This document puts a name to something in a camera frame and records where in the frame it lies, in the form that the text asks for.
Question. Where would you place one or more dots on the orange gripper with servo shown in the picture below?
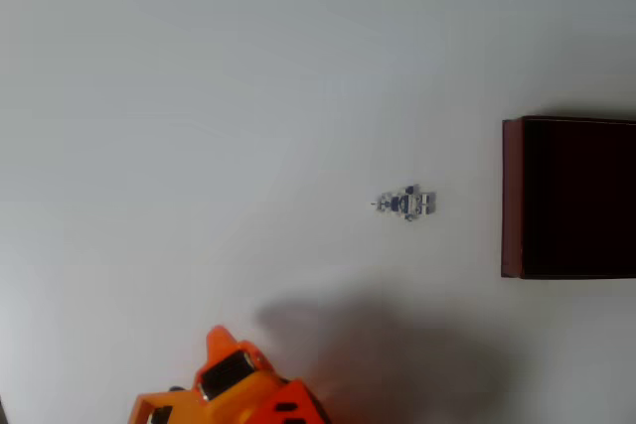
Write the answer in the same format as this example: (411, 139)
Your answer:
(225, 372)

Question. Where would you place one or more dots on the small white toy minifigure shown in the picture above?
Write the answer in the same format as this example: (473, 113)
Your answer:
(407, 204)

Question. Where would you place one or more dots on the dark red open box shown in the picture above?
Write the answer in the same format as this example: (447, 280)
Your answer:
(571, 195)

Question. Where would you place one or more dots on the small black camera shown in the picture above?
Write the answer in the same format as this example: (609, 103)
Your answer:
(160, 415)

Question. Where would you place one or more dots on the light orange camera mount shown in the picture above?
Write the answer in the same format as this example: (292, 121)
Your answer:
(144, 401)

